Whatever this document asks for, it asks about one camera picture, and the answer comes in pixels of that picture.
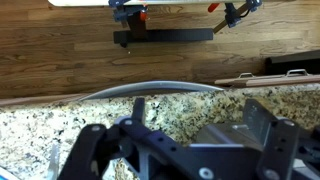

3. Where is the curved silver dishwasher handle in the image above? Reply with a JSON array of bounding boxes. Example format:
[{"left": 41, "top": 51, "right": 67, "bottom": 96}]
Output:
[{"left": 79, "top": 80, "right": 225, "bottom": 101}]

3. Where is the small light table top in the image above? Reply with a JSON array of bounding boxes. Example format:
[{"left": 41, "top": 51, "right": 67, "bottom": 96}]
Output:
[{"left": 48, "top": 0, "right": 248, "bottom": 7}]

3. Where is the stainless steel two-slot toaster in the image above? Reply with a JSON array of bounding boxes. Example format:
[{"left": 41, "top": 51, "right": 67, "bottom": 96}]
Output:
[{"left": 194, "top": 122, "right": 254, "bottom": 148}]

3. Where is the black floor foot bar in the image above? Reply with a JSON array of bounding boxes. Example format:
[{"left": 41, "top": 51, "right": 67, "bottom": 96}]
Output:
[{"left": 113, "top": 28, "right": 214, "bottom": 48}]

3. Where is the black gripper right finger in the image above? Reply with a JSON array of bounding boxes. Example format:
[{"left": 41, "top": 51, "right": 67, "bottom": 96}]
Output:
[{"left": 243, "top": 98, "right": 320, "bottom": 180}]

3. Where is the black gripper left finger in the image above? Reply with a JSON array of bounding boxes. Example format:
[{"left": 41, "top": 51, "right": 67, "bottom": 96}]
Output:
[{"left": 57, "top": 97, "right": 193, "bottom": 180}]

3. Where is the wooden drawer stack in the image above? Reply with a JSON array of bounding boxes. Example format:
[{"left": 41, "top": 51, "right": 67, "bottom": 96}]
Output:
[{"left": 214, "top": 68, "right": 320, "bottom": 89}]

